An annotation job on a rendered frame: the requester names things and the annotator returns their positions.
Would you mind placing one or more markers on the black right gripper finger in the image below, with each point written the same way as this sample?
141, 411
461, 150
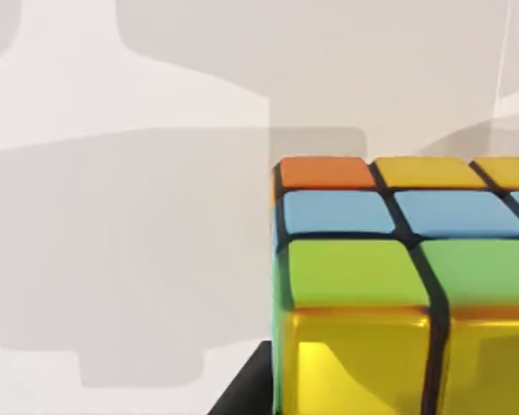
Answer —
251, 389

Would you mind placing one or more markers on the multicoloured puzzle cube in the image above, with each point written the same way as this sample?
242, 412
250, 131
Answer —
398, 285

